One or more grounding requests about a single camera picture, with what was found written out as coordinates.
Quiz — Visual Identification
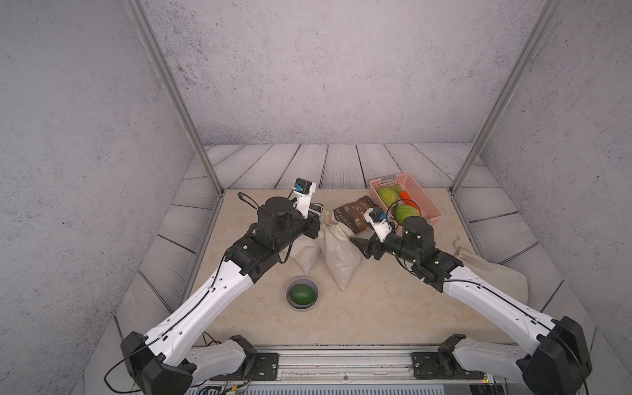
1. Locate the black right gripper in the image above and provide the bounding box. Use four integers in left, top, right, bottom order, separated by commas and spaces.
350, 230, 421, 268

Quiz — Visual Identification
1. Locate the beige drawstring soil bag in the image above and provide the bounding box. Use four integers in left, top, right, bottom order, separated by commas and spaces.
317, 210, 363, 291

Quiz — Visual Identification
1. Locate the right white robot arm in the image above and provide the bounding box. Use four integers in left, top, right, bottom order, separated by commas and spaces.
351, 212, 593, 394

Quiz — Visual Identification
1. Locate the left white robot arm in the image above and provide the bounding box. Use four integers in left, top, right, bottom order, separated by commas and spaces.
121, 197, 323, 394

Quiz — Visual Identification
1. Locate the brown Kettle chips bag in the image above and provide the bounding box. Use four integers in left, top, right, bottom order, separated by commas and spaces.
332, 196, 377, 235

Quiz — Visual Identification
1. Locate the small beige cloth bag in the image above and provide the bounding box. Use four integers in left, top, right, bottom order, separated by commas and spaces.
289, 235, 321, 275

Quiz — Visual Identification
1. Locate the green cabbage front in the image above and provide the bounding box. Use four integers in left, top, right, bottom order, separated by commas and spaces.
394, 204, 421, 225

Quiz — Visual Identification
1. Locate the green cabbage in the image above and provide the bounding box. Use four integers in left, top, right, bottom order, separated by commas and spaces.
378, 187, 400, 209
394, 204, 421, 225

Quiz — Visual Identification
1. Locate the green cabbage back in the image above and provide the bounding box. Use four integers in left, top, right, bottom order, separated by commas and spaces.
378, 187, 400, 209

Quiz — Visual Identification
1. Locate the orange carrot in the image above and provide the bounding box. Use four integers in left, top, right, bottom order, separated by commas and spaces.
399, 191, 419, 210

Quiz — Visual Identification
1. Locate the pink plastic basket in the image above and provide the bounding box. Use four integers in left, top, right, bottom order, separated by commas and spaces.
369, 173, 443, 225

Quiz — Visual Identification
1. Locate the grey bowl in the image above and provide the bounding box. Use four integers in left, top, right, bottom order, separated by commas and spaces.
286, 277, 319, 311

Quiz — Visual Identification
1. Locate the green avocado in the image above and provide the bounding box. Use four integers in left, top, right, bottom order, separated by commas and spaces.
288, 284, 318, 306

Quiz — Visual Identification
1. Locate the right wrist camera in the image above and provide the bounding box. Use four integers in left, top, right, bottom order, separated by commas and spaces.
364, 207, 393, 243

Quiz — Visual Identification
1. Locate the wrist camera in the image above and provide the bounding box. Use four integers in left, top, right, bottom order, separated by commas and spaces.
364, 207, 393, 243
293, 178, 316, 219

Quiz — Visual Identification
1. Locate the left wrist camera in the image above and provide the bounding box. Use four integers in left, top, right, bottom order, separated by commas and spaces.
293, 178, 316, 219

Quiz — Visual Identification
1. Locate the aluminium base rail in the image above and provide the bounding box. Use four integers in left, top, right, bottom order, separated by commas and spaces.
244, 345, 499, 385

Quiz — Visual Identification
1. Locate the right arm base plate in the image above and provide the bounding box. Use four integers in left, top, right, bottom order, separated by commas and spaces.
411, 352, 486, 380

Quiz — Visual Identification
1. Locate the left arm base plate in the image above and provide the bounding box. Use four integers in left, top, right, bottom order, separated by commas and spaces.
211, 352, 280, 382

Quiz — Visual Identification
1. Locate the left aluminium frame post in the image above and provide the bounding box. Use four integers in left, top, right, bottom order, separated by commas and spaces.
123, 0, 224, 194

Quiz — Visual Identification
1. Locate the aluminium frame post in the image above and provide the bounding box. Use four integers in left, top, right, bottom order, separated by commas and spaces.
449, 0, 562, 197
123, 0, 224, 194

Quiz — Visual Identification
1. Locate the right aluminium frame post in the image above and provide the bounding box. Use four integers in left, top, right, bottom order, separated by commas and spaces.
449, 0, 562, 197

